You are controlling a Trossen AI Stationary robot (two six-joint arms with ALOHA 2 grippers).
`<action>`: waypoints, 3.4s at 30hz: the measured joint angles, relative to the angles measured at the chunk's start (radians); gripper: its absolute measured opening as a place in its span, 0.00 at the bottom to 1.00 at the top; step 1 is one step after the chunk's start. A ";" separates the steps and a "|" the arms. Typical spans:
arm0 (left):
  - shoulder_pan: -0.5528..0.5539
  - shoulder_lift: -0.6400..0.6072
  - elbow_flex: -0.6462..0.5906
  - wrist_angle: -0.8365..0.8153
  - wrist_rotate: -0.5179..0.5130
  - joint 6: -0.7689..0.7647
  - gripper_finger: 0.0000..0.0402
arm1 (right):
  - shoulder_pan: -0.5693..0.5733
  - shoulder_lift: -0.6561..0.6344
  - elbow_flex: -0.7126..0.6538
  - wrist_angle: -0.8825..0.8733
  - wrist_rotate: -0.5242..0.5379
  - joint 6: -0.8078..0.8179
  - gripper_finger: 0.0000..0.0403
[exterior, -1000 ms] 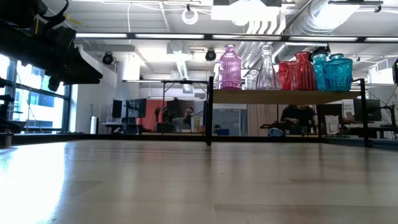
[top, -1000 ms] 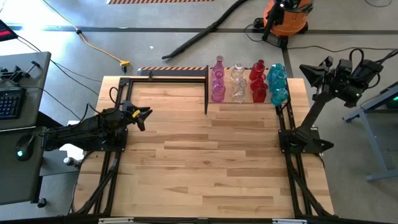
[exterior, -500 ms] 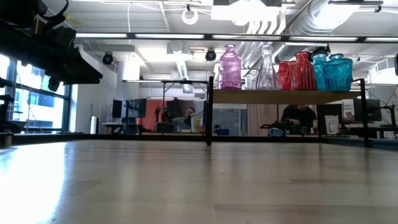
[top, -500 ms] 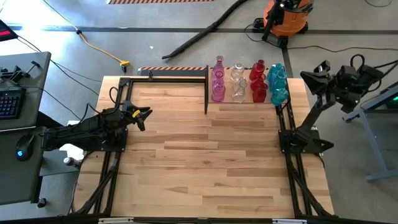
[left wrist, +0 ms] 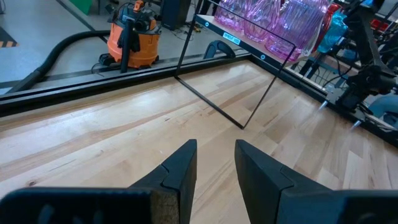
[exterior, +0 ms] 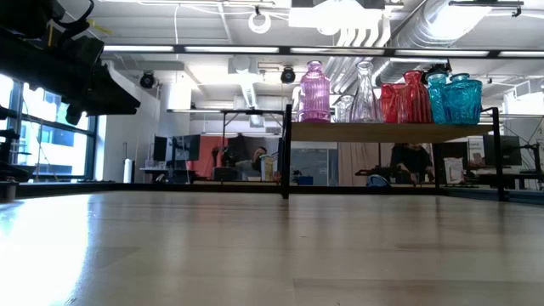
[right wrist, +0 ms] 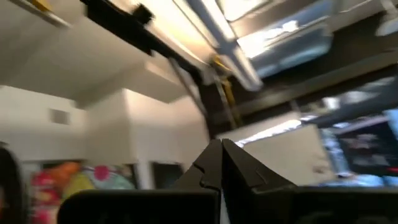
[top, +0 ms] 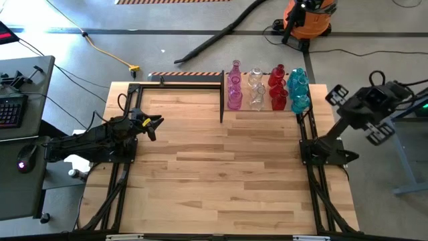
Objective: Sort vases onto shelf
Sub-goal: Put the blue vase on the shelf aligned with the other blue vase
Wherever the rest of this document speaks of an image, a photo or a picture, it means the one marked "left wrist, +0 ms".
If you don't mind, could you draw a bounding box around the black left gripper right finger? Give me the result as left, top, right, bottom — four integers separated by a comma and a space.
234, 139, 398, 224

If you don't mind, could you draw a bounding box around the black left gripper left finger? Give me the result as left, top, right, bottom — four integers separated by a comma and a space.
0, 139, 198, 224

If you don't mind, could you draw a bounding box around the teal round glass vase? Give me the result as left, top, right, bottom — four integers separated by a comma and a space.
317, 11, 349, 54

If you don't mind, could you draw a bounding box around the pink ribbed glass bottle vase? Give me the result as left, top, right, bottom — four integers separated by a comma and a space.
265, 0, 330, 62

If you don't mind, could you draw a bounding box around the red square glass vase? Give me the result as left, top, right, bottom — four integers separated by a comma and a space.
312, 2, 342, 54

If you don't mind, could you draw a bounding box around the black vacuum wand tube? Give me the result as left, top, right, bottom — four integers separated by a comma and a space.
119, 18, 135, 74

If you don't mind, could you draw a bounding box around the orange black shop vacuum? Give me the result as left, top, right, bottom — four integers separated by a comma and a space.
98, 0, 162, 70

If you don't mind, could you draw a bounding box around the green board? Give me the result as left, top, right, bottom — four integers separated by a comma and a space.
68, 0, 94, 16

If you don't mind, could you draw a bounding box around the black tower box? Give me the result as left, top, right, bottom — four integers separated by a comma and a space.
160, 0, 192, 31

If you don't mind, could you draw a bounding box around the black aluminium table frame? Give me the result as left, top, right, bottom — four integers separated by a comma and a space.
0, 51, 398, 149

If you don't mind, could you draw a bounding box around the black vacuum hose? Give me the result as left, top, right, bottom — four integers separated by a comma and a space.
5, 30, 112, 95

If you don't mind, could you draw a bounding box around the wooden shelf black metal frame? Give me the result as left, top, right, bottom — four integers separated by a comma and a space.
173, 0, 312, 130

